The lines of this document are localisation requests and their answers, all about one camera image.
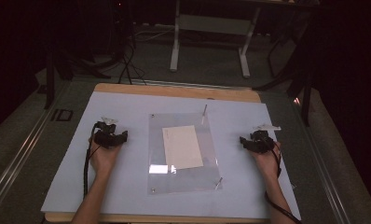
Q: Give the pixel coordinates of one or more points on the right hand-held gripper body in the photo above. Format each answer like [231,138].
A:
[263,141]

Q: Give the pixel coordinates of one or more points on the white metal desk frame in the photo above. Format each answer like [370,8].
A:
[210,25]

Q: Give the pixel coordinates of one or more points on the metal standoff pin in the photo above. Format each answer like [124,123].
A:
[218,183]

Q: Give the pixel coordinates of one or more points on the clear acrylic frame sheet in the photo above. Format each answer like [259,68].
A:
[162,180]

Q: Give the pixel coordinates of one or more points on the person's left hand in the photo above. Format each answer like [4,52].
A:
[103,158]

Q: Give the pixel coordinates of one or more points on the light blue table mat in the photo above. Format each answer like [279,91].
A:
[127,186]

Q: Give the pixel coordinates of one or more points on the picture card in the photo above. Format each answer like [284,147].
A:
[182,146]

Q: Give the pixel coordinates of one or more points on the wooden table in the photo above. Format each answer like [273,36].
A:
[174,91]

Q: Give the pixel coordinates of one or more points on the metal floor rail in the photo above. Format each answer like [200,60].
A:
[22,149]
[189,84]
[326,174]

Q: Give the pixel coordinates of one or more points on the black chair base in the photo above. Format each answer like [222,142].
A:
[298,77]

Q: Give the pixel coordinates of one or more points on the black rectangular floor bracket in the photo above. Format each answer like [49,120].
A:
[62,115]

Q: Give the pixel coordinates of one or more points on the person's right hand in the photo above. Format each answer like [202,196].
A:
[266,161]

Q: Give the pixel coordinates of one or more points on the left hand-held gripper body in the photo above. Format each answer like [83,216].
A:
[104,138]

